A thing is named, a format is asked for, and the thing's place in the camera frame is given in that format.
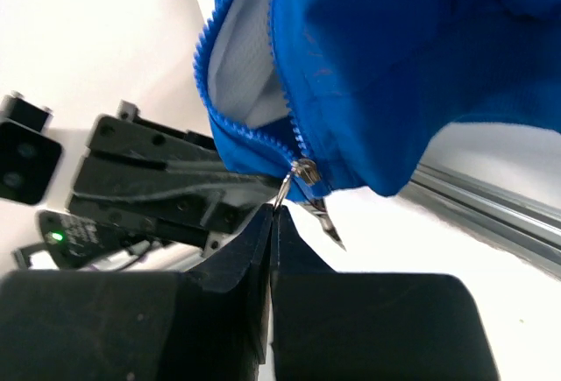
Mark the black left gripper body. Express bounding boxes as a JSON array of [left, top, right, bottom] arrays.
[[11, 209, 207, 271]]

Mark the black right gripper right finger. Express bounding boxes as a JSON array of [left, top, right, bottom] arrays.
[[270, 208, 499, 380]]

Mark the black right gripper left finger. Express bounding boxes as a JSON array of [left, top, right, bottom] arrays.
[[1, 205, 273, 380]]

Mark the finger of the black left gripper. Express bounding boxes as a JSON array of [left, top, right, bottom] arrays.
[[67, 102, 281, 249]]

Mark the silver zipper pull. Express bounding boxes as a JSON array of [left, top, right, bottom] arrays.
[[273, 158, 346, 251]]

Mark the blue white red hooded jacket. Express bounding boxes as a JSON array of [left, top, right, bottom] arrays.
[[194, 0, 560, 201]]

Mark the aluminium table edge rail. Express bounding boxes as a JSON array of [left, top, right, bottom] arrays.
[[400, 164, 560, 279]]

